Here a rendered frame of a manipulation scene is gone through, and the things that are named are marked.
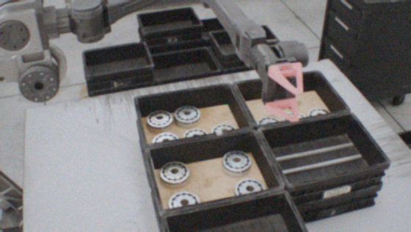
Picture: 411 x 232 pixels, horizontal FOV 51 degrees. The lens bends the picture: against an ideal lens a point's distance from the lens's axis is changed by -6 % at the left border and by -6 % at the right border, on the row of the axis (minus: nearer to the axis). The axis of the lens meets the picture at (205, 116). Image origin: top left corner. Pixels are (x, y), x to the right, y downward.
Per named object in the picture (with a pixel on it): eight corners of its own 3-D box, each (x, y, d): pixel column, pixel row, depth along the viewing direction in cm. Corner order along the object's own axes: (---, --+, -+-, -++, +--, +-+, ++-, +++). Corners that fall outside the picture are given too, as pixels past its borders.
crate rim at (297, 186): (285, 193, 142) (286, 188, 141) (255, 133, 165) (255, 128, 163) (391, 168, 150) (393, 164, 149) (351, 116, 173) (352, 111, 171)
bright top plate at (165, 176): (164, 186, 151) (164, 185, 151) (156, 167, 159) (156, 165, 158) (193, 179, 154) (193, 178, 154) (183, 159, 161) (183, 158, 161)
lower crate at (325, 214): (278, 232, 155) (282, 211, 148) (251, 173, 178) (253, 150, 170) (376, 207, 163) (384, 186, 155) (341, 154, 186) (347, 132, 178)
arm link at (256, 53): (245, 65, 104) (246, 43, 100) (274, 61, 105) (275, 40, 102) (256, 81, 98) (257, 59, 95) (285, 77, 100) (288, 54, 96)
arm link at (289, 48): (241, 59, 109) (243, 26, 104) (285, 53, 112) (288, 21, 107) (259, 86, 100) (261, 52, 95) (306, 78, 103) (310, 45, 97)
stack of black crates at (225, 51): (221, 115, 295) (222, 55, 267) (208, 89, 317) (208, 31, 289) (278, 105, 304) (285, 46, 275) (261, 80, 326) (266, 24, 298)
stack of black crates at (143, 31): (147, 90, 316) (143, 33, 288) (141, 68, 339) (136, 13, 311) (203, 81, 325) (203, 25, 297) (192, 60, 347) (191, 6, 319)
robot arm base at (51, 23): (43, 37, 123) (35, -2, 115) (72, 32, 125) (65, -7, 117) (43, 51, 116) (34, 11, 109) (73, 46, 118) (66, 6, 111)
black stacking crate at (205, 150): (162, 237, 141) (160, 214, 134) (147, 172, 163) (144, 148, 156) (281, 212, 148) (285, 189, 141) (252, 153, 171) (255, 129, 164)
